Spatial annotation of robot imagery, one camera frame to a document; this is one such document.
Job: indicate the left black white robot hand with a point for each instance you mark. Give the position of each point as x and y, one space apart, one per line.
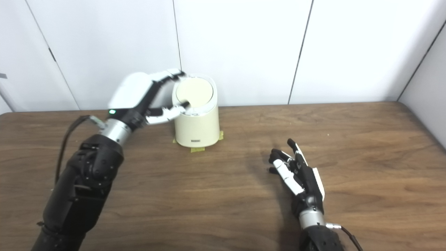
130 94

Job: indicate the cream-colored bin body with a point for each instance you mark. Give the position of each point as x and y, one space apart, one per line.
197 129

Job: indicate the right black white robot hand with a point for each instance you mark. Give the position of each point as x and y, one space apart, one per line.
308 188

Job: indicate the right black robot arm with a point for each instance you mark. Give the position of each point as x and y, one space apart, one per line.
318 237

